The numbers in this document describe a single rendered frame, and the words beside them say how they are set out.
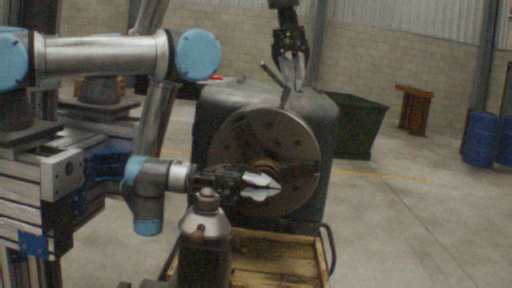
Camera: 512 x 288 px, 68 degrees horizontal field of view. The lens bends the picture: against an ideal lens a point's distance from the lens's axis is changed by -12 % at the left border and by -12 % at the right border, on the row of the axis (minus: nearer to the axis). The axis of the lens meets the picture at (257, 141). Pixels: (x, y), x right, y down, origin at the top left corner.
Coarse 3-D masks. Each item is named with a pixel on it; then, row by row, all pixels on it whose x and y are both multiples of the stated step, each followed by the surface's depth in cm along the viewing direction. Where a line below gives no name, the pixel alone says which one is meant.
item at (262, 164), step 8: (256, 160) 107; (264, 160) 106; (272, 160) 107; (256, 168) 104; (264, 168) 102; (272, 168) 104; (272, 176) 102; (280, 176) 108; (248, 184) 102; (256, 184) 107
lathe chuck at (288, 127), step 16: (240, 112) 117; (256, 112) 114; (272, 112) 114; (288, 112) 115; (224, 128) 115; (256, 128) 115; (272, 128) 115; (288, 128) 114; (304, 128) 114; (224, 144) 116; (240, 144) 116; (272, 144) 115; (288, 144) 115; (304, 144) 115; (208, 160) 117; (224, 160) 117; (240, 160) 117; (288, 192) 118; (304, 192) 118; (256, 208) 119; (272, 208) 119; (288, 208) 119
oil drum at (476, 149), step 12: (480, 120) 648; (492, 120) 638; (468, 132) 676; (480, 132) 649; (492, 132) 642; (468, 144) 672; (480, 144) 651; (492, 144) 646; (468, 156) 670; (480, 156) 653; (492, 156) 653
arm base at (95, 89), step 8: (88, 80) 132; (96, 80) 132; (104, 80) 133; (112, 80) 135; (80, 88) 135; (88, 88) 132; (96, 88) 132; (104, 88) 133; (112, 88) 135; (80, 96) 133; (88, 96) 131; (96, 96) 131; (104, 96) 134; (112, 96) 135; (120, 96) 139; (104, 104) 133; (112, 104) 135
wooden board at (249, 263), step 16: (240, 240) 113; (256, 240) 114; (272, 240) 115; (288, 240) 115; (304, 240) 115; (176, 256) 96; (240, 256) 104; (256, 256) 105; (272, 256) 106; (288, 256) 107; (304, 256) 108; (320, 256) 104; (240, 272) 96; (256, 272) 97; (272, 272) 98; (288, 272) 99; (304, 272) 99; (320, 272) 98
